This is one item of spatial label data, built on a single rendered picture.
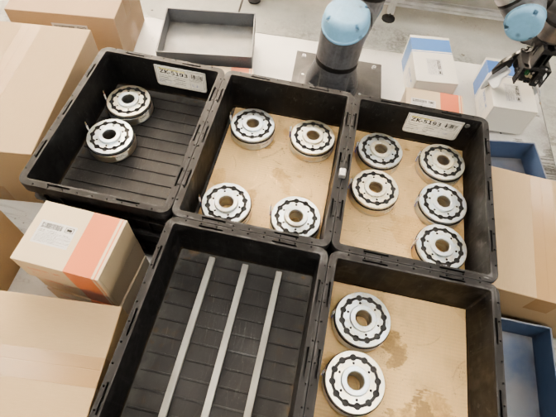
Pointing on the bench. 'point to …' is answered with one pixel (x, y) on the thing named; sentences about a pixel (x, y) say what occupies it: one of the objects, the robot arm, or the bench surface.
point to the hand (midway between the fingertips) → (505, 90)
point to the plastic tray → (208, 37)
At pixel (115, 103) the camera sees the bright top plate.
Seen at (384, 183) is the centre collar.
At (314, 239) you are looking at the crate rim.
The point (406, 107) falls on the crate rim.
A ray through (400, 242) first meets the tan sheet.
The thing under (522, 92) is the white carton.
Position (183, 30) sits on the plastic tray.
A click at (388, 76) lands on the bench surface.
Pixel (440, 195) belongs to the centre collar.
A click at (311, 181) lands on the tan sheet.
